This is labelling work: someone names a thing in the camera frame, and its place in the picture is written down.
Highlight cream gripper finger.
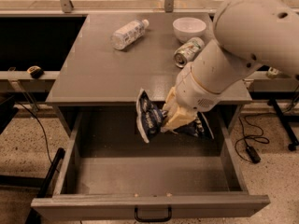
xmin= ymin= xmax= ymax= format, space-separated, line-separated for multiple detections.
xmin=162 ymin=94 xmax=171 ymax=111
xmin=161 ymin=122 xmax=175 ymax=133

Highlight blue chip bag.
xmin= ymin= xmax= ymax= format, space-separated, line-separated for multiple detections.
xmin=136 ymin=89 xmax=214 ymax=143

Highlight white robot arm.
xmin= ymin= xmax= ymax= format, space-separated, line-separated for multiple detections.
xmin=162 ymin=0 xmax=299 ymax=132

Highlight grey open top drawer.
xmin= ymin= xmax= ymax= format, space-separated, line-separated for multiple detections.
xmin=32 ymin=106 xmax=270 ymax=221

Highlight green soda can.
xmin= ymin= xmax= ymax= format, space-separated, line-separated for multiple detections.
xmin=174 ymin=37 xmax=205 ymax=68

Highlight white bowl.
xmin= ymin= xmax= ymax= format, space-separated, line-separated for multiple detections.
xmin=173 ymin=17 xmax=206 ymax=43

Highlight grey cabinet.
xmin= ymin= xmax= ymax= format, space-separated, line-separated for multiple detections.
xmin=45 ymin=12 xmax=253 ymax=138

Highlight clear plastic water bottle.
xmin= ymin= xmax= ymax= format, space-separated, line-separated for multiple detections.
xmin=110 ymin=20 xmax=150 ymax=50

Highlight black stand base right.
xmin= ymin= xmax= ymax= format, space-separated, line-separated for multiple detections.
xmin=268 ymin=98 xmax=299 ymax=151

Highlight black yellow tape measure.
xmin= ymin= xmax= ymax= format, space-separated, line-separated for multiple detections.
xmin=27 ymin=65 xmax=44 ymax=79

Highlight black stand leg left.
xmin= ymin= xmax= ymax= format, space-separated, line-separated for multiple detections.
xmin=25 ymin=147 xmax=65 ymax=224

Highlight black power cable with adapter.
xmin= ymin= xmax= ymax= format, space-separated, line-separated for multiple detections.
xmin=234 ymin=113 xmax=271 ymax=164

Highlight black drawer handle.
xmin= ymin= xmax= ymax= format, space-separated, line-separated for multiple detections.
xmin=134 ymin=207 xmax=173 ymax=223

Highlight black cable left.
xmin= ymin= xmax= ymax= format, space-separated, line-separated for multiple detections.
xmin=13 ymin=100 xmax=60 ymax=174

